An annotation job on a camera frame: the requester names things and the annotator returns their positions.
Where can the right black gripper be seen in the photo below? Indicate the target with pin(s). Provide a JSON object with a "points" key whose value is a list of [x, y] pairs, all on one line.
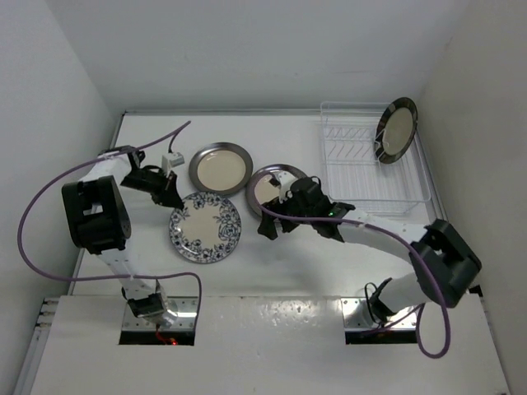
{"points": [[268, 227]]}

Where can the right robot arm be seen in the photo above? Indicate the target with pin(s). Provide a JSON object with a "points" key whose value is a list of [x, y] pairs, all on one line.
{"points": [[444, 266]]}

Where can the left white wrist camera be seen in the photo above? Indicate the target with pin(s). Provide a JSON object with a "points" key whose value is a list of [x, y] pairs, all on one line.
{"points": [[170, 160]]}

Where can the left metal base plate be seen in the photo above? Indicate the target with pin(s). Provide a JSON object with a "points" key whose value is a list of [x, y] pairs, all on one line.
{"points": [[181, 317]]}

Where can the blue floral plate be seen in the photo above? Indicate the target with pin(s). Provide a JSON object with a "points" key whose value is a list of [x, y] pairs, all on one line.
{"points": [[206, 229]]}

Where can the grey rim plate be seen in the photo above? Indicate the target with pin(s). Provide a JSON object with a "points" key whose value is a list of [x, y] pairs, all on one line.
{"points": [[221, 167], [260, 188]]}

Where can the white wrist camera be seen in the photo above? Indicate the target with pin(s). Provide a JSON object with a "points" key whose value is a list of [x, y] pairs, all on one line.
{"points": [[170, 160], [283, 181]]}

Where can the metal base plate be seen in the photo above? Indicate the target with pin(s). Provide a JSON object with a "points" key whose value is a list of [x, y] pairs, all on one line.
{"points": [[357, 319], [181, 317]]}

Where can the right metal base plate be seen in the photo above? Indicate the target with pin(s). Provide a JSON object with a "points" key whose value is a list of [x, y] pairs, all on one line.
{"points": [[357, 319]]}

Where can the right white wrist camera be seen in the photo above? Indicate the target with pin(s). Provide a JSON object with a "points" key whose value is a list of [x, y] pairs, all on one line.
{"points": [[283, 181]]}

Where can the white wire dish rack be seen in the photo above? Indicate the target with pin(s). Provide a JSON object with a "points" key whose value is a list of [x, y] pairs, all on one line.
{"points": [[352, 171]]}

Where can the brown striped rim plate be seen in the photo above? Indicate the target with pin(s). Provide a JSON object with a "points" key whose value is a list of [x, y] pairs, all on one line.
{"points": [[395, 130]]}

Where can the grey rim plate right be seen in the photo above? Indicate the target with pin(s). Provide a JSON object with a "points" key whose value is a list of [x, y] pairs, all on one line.
{"points": [[260, 188]]}

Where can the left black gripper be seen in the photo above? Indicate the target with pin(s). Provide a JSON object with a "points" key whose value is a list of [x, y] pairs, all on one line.
{"points": [[167, 191]]}

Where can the grey rim plate left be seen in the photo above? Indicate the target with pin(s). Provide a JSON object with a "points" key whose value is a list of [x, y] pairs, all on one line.
{"points": [[221, 167]]}

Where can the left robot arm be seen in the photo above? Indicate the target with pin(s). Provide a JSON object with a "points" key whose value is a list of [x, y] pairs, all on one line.
{"points": [[99, 223]]}

